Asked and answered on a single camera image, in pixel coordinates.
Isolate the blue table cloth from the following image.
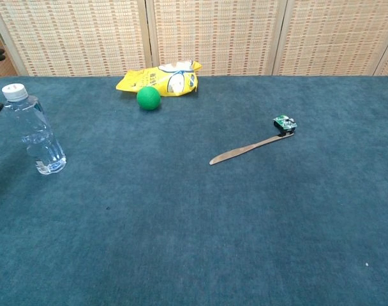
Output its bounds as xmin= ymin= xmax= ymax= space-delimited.
xmin=0 ymin=75 xmax=388 ymax=306

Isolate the transparent water bottle white cap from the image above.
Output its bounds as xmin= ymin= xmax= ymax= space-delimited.
xmin=1 ymin=83 xmax=67 ymax=175

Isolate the green ball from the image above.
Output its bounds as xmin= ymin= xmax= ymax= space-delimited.
xmin=136 ymin=86 xmax=162 ymax=112

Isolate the brown woven screen panel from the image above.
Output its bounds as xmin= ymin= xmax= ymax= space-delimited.
xmin=0 ymin=18 xmax=20 ymax=77

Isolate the yellow snack bag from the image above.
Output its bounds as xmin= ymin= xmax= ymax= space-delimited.
xmin=116 ymin=59 xmax=203 ymax=98

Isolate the silver table knife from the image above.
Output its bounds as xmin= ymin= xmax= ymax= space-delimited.
xmin=209 ymin=132 xmax=295 ymax=166

